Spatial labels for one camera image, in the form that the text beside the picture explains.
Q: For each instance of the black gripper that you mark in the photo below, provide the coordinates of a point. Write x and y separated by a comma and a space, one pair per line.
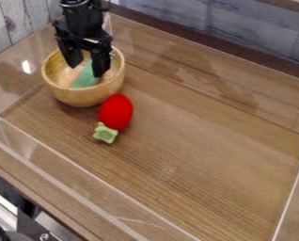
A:
79, 32

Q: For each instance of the green rectangular stick block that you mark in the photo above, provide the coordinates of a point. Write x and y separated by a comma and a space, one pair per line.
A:
86, 79

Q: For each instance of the brown wooden bowl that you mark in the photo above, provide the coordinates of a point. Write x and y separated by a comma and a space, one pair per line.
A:
59, 77

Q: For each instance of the red plush strawberry toy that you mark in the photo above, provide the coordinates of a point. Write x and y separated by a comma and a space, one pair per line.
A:
114, 117

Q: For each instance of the black clamp under table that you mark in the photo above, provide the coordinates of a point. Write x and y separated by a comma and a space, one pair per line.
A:
28, 227

